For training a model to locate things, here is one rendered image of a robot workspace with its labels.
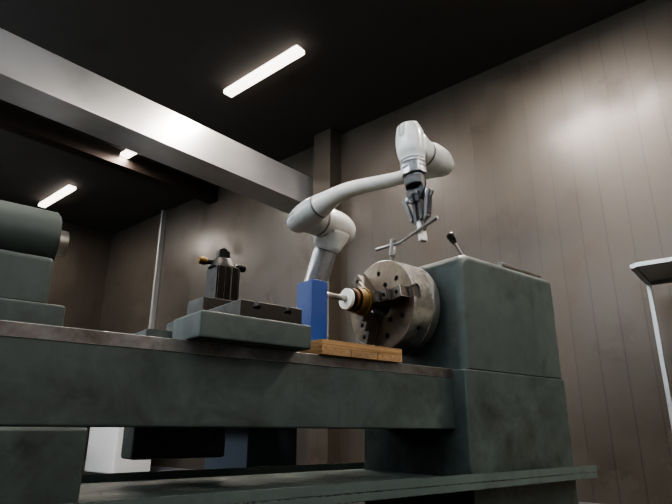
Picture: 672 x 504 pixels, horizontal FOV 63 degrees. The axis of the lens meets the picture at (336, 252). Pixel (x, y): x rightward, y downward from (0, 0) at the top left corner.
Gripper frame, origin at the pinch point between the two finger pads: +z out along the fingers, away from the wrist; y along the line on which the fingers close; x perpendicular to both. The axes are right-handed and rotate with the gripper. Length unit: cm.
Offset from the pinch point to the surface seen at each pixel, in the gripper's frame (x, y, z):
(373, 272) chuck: -4.6, -20.0, 9.6
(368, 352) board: -29, -1, 42
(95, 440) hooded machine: 149, -771, 42
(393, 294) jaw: -9.5, -7.3, 21.2
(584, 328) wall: 341, -107, -10
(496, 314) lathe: 28.5, 5.0, 27.2
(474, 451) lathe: 9, 2, 71
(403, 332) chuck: -6.1, -7.9, 33.2
